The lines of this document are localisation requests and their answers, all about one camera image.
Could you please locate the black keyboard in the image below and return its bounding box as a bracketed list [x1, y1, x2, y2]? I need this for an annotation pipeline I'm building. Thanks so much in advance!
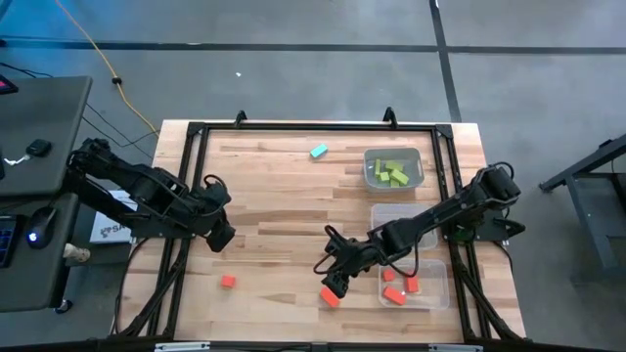
[0, 213, 20, 269]

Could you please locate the black metal table frame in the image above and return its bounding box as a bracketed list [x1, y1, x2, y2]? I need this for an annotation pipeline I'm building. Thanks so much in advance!
[110, 121, 527, 343]

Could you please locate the silver table clamp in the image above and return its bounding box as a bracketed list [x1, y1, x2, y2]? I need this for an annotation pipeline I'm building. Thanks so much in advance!
[427, 343, 484, 352]
[155, 341, 211, 352]

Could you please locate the small black key fob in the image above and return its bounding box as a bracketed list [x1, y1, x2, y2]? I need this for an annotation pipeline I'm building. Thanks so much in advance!
[24, 138, 54, 158]

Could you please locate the black computer mouse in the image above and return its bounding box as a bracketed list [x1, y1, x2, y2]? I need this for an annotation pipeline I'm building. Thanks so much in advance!
[25, 205, 59, 250]

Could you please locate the white printed box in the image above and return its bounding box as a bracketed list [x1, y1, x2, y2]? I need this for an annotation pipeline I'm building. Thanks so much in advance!
[89, 189, 141, 244]

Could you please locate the black device pink screen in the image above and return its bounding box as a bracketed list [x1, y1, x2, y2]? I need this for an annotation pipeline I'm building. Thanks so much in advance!
[0, 73, 20, 97]

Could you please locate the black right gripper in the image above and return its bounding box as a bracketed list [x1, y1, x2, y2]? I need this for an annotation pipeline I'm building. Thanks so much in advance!
[321, 227, 387, 299]

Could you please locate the dark gray desk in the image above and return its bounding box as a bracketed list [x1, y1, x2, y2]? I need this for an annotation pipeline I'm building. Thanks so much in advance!
[0, 75, 93, 314]

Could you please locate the beige desk foot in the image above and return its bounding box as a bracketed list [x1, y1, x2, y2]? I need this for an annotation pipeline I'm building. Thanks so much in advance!
[63, 242, 92, 264]

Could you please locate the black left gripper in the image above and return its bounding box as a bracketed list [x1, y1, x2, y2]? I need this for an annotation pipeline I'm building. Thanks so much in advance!
[195, 180, 237, 253]

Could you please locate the clear plastic bin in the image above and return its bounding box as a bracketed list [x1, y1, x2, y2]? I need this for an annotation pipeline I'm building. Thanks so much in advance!
[369, 202, 439, 252]
[377, 257, 450, 311]
[362, 147, 425, 193]

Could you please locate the black floor cable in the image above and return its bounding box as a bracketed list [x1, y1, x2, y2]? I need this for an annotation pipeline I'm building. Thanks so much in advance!
[80, 101, 160, 160]

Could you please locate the black side table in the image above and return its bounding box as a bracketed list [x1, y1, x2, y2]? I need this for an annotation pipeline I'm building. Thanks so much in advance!
[539, 132, 626, 285]

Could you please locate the yellow cable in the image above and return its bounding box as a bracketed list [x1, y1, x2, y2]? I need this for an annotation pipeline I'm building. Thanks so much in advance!
[53, 0, 160, 137]

